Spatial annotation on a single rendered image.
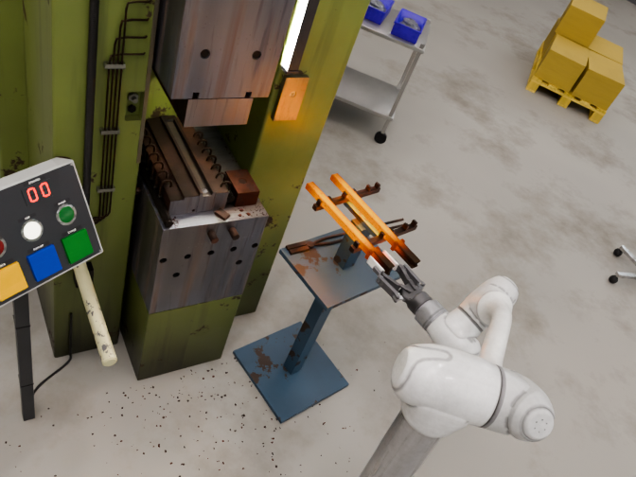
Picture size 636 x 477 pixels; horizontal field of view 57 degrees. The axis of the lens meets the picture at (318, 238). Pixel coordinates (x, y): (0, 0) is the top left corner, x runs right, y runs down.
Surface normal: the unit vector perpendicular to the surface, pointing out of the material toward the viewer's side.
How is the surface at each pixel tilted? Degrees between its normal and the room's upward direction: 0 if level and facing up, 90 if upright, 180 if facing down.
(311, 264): 0
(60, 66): 90
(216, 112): 90
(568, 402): 0
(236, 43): 90
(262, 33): 90
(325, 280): 0
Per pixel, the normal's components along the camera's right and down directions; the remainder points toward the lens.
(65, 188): 0.81, 0.17
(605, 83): -0.33, 0.58
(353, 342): 0.29, -0.69
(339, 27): 0.45, 0.71
